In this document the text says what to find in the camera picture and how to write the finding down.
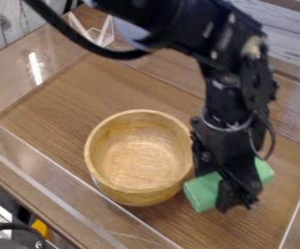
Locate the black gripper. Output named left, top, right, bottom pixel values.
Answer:
left=187, top=110, right=276, bottom=215

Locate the green rectangular block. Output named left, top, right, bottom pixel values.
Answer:
left=183, top=159, right=274, bottom=213

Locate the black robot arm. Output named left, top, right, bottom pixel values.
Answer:
left=24, top=0, right=278, bottom=213

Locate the brown wooden bowl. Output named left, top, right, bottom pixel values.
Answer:
left=83, top=109, right=192, bottom=206

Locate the clear acrylic tray wall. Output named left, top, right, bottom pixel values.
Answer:
left=0, top=123, right=180, bottom=249

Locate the clear acrylic corner bracket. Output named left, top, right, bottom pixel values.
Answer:
left=67, top=13, right=115, bottom=48

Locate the black cable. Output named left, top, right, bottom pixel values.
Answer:
left=0, top=221, right=49, bottom=249

